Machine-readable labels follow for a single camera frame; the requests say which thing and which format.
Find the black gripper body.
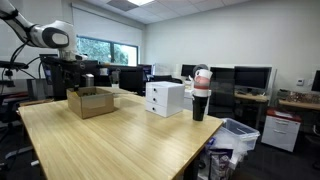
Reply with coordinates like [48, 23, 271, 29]
[61, 59, 86, 84]

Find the brown cardboard box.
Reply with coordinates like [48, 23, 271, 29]
[66, 86, 115, 120]

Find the black Dell monitor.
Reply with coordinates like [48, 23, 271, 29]
[49, 58, 102, 102]

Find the monitor with blue screen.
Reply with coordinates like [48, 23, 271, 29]
[38, 53, 60, 86]

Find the white grey jar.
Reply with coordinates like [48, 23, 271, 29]
[111, 69, 121, 88]

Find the wooden side desk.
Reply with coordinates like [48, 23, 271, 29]
[18, 98, 54, 108]

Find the black computer monitor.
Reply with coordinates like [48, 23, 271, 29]
[118, 65, 145, 97]
[311, 69, 320, 93]
[180, 63, 198, 78]
[233, 65, 273, 92]
[138, 63, 154, 81]

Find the white roller blind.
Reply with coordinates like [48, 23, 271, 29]
[71, 5, 145, 48]

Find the white drawer unit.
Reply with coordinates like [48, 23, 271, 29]
[145, 80, 186, 119]

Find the ceiling light panel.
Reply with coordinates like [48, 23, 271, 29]
[127, 0, 155, 7]

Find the dark grey round disc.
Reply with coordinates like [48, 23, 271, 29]
[192, 63, 210, 77]

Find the red white cup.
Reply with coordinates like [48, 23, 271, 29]
[192, 75, 212, 98]

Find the black tumbler cup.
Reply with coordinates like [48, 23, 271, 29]
[191, 95, 210, 122]

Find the white mug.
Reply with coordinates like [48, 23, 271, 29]
[194, 68, 214, 81]

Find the clear plastic bag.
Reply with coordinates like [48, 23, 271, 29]
[207, 127, 250, 169]

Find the dark printed snack bag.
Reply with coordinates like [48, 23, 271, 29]
[207, 148, 234, 180]

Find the wooden office desk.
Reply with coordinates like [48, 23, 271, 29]
[277, 98, 320, 112]
[233, 90, 271, 130]

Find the clear plastic storage bin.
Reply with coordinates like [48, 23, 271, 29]
[220, 117, 261, 151]

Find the white cabinet red top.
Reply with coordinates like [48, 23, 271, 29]
[260, 107, 303, 153]

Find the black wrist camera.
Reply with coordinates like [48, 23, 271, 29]
[39, 54, 65, 67]

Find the window with dark frame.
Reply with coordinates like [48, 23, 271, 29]
[76, 35, 140, 67]

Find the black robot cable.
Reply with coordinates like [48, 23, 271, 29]
[9, 39, 43, 81]

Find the black tripod mount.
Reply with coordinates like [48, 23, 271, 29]
[0, 60, 30, 88]

